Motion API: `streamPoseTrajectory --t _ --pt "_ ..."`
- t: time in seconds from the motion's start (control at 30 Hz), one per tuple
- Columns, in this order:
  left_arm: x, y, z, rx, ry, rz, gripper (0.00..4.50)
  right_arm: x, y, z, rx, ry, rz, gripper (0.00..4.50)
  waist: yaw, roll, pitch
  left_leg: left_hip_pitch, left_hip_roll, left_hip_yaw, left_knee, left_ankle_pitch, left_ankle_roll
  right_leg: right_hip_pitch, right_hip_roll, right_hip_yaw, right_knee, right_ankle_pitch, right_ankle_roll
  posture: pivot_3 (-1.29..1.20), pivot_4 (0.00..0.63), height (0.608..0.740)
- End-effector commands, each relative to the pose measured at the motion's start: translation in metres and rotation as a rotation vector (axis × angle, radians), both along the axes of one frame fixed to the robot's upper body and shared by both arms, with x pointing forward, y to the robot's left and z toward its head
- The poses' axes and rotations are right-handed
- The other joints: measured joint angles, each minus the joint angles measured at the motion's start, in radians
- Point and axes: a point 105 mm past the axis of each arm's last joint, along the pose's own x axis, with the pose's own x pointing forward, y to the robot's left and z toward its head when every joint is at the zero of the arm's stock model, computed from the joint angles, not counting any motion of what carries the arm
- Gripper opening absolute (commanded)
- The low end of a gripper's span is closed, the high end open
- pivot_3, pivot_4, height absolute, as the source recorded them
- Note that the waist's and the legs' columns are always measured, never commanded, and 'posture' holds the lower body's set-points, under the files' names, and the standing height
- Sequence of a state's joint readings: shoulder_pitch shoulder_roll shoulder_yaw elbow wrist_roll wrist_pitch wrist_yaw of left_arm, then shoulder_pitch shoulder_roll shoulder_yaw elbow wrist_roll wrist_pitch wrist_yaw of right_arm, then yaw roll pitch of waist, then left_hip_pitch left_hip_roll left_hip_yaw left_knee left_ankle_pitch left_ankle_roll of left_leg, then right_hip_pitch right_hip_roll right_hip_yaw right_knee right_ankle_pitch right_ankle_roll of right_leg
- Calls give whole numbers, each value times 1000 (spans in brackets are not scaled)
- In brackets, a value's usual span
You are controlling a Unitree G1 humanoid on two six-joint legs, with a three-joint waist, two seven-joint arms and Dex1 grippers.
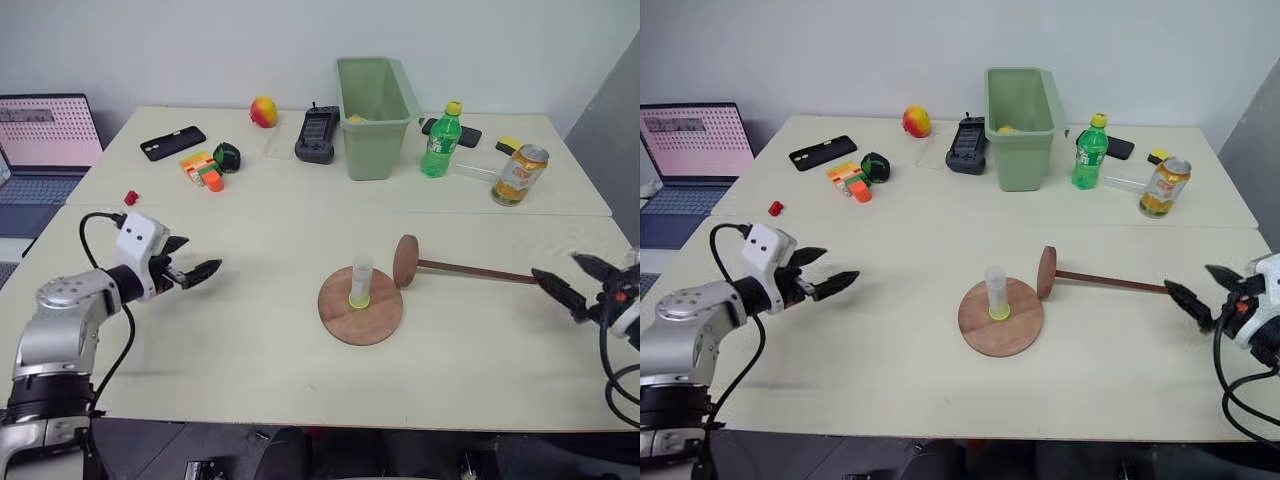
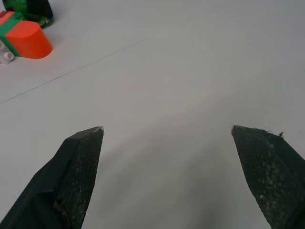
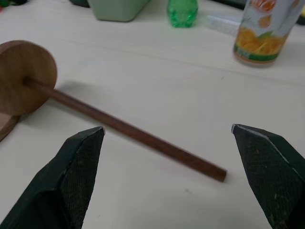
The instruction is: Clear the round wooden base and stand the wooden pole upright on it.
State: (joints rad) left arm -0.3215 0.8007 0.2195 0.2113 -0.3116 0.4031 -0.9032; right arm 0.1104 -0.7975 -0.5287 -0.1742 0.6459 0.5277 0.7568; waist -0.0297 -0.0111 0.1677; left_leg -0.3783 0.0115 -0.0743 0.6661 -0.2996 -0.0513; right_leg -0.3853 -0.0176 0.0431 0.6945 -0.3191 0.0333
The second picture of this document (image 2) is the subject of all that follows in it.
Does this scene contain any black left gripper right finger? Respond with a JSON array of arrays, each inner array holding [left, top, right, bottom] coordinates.
[[230, 125, 305, 229]]

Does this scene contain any green and black toy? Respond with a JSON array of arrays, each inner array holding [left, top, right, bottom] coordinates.
[[4, 0, 54, 30]]

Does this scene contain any white studded brick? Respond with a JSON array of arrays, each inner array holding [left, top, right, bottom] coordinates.
[[0, 40, 16, 65]]

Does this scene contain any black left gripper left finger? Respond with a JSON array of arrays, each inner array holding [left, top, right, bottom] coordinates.
[[0, 126, 105, 229]]

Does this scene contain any orange toy block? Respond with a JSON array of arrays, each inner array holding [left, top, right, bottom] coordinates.
[[0, 10, 53, 60]]

